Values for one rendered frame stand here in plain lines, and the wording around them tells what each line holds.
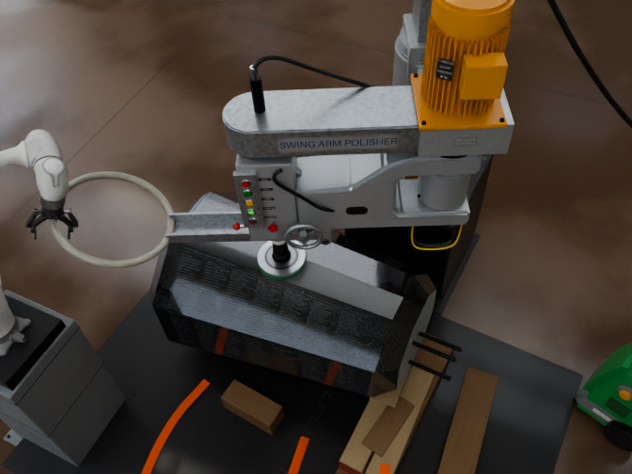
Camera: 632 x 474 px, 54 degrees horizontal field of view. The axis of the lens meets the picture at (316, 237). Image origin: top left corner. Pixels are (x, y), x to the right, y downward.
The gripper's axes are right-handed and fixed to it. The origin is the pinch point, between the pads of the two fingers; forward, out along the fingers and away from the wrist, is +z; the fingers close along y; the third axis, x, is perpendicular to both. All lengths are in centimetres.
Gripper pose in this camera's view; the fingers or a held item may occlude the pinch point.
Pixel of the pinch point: (52, 234)
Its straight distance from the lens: 271.1
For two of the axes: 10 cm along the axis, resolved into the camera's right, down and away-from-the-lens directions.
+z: -3.2, 6.0, 7.3
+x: -2.5, -8.0, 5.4
